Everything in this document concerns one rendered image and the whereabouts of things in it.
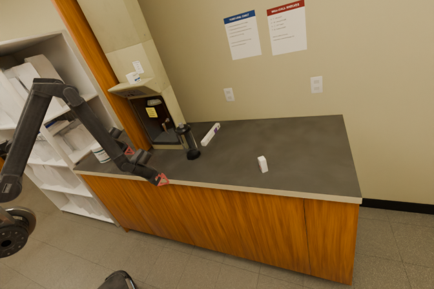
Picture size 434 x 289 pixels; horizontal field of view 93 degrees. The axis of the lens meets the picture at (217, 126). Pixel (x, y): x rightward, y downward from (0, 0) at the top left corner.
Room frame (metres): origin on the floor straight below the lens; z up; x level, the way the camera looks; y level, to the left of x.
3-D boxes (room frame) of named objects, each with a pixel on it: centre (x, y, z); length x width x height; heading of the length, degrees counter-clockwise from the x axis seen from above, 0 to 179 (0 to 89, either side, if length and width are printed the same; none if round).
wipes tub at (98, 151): (1.56, 0.97, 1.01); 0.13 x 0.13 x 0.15
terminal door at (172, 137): (1.38, 0.41, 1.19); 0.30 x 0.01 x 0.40; 60
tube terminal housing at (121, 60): (1.49, 0.35, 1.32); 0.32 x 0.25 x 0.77; 60
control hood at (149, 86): (1.34, 0.44, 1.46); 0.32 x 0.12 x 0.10; 60
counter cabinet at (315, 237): (1.35, 0.22, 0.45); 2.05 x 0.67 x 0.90; 60
